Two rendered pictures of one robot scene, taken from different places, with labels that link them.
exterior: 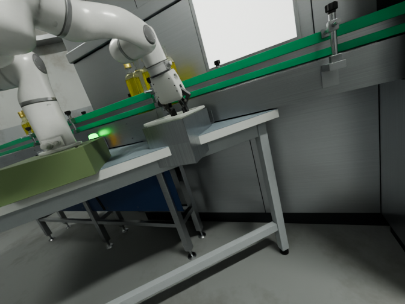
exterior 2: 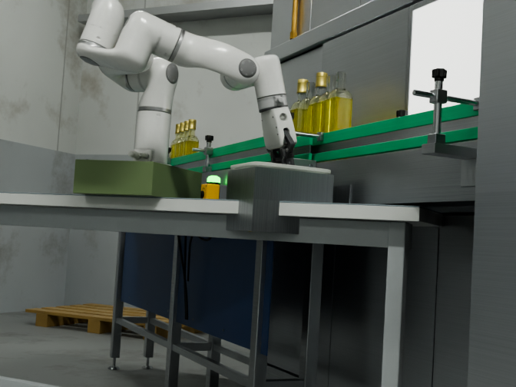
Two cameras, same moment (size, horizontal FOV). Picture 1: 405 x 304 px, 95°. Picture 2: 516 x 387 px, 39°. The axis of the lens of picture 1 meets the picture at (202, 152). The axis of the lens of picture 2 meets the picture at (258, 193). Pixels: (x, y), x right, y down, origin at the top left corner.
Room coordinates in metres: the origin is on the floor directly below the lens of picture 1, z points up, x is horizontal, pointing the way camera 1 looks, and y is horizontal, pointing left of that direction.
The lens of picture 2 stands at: (-0.78, -1.06, 0.65)
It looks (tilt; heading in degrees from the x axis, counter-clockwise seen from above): 4 degrees up; 38
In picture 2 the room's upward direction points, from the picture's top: 3 degrees clockwise
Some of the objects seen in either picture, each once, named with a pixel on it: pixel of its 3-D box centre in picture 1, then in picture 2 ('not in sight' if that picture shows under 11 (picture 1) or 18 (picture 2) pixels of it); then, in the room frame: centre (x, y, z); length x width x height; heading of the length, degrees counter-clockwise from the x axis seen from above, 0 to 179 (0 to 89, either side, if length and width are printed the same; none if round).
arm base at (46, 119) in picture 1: (50, 128); (150, 139); (0.64, 0.45, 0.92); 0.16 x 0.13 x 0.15; 18
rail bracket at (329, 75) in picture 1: (332, 49); (446, 127); (0.58, -0.46, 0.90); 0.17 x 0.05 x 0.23; 153
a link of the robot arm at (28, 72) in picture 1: (24, 79); (154, 85); (0.65, 0.46, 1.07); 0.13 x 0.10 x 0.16; 98
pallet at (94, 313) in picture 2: not in sight; (125, 320); (2.73, 2.78, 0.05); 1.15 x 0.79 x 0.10; 103
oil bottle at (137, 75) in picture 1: (145, 90); (308, 133); (1.05, 0.20, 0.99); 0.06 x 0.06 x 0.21; 64
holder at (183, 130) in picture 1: (182, 125); (288, 189); (0.75, 0.04, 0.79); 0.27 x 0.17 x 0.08; 153
